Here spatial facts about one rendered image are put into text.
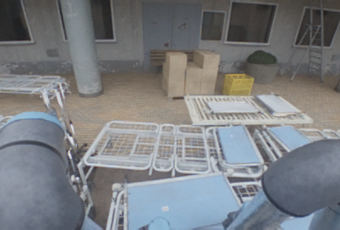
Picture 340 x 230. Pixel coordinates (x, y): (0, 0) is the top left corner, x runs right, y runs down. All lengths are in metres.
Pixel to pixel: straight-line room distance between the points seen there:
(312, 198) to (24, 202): 0.44
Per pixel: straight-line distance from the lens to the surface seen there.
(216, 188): 1.37
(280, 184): 0.41
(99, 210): 2.35
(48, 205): 0.31
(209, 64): 4.45
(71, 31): 4.65
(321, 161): 0.40
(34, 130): 0.39
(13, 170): 0.32
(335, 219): 0.53
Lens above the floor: 1.90
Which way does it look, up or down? 29 degrees down
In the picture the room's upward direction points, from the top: 2 degrees clockwise
